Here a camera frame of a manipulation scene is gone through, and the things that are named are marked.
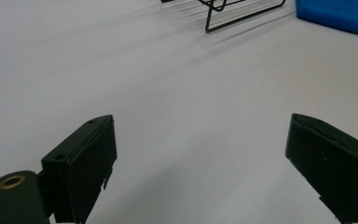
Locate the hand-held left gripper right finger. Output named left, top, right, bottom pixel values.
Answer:
left=284, top=113, right=358, bottom=224

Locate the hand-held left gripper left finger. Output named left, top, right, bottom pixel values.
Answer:
left=36, top=114, right=118, bottom=224

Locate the blue cloth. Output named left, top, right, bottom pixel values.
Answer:
left=295, top=0, right=358, bottom=39

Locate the black wire rack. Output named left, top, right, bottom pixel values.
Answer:
left=160, top=0, right=287, bottom=34

